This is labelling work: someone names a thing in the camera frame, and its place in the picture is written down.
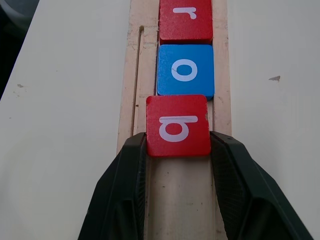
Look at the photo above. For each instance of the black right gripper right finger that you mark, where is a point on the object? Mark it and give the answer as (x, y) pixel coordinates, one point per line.
(252, 195)

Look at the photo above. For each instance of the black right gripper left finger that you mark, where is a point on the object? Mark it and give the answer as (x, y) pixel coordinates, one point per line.
(117, 190)

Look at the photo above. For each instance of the red letter b block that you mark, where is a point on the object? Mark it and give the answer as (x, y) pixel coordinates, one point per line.
(178, 125)

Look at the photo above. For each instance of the long wooden letter tray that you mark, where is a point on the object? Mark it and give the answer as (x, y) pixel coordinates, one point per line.
(182, 195)

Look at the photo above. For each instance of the blue letter o block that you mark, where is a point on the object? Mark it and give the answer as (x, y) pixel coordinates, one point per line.
(185, 70)

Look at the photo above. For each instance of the red letter r block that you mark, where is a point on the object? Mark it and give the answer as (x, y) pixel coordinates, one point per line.
(185, 21)

